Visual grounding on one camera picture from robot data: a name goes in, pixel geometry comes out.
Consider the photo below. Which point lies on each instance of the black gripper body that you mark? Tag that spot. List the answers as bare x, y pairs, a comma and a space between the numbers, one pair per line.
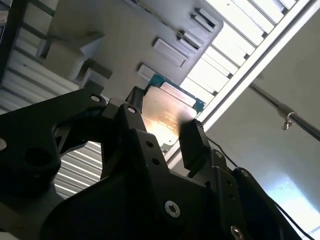
112, 212

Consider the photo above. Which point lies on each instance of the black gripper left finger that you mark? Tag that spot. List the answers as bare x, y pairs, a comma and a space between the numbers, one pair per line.
30, 140

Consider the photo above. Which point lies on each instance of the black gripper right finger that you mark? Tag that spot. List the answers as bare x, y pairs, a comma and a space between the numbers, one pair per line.
192, 145

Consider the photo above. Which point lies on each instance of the silver CPU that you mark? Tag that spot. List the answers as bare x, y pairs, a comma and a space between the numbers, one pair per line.
170, 105

